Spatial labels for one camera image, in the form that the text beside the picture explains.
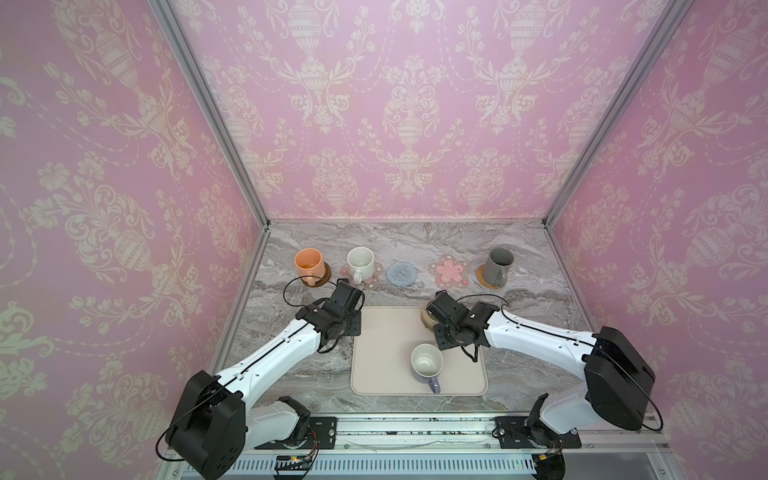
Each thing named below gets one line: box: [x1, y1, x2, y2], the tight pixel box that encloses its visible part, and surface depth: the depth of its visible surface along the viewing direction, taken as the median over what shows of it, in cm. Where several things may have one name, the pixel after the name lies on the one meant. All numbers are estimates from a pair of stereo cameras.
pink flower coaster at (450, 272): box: [428, 255, 469, 289], surface depth 108 cm
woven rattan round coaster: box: [476, 265, 500, 290], surface depth 105 cm
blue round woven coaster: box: [386, 261, 417, 287], surface depth 108 cm
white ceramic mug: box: [346, 246, 375, 285], surface depth 100 cm
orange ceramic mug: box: [294, 248, 326, 286], surface depth 99 cm
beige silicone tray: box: [350, 306, 488, 396], surface depth 85 cm
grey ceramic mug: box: [483, 248, 514, 287], surface depth 97 cm
